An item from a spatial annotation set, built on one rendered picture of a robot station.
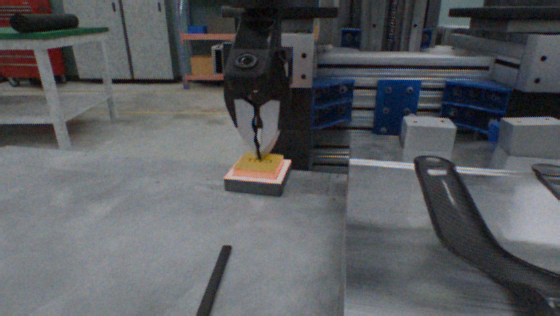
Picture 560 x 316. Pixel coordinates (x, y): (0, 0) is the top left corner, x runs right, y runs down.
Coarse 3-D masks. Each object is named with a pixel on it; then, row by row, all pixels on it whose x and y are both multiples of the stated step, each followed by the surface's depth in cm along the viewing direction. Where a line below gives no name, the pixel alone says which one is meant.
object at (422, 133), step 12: (408, 120) 39; (420, 120) 39; (432, 120) 39; (444, 120) 39; (408, 132) 38; (420, 132) 37; (432, 132) 37; (444, 132) 37; (408, 144) 38; (420, 144) 38; (432, 144) 38; (444, 144) 37
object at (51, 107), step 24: (24, 24) 234; (48, 24) 261; (72, 24) 307; (0, 48) 243; (24, 48) 243; (48, 48) 249; (48, 72) 253; (0, 96) 346; (24, 96) 346; (48, 96) 259; (72, 96) 347; (96, 96) 347; (0, 120) 269; (24, 120) 269; (48, 120) 269
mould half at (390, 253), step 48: (384, 144) 40; (480, 144) 40; (384, 192) 30; (480, 192) 30; (528, 192) 30; (384, 240) 23; (432, 240) 24; (528, 240) 24; (384, 288) 13; (432, 288) 13; (480, 288) 14
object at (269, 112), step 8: (264, 104) 46; (272, 104) 46; (264, 112) 46; (272, 112) 46; (264, 120) 47; (272, 120) 46; (264, 128) 47; (272, 128) 47; (264, 136) 48; (272, 136) 47; (264, 144) 48; (272, 144) 48; (264, 152) 49
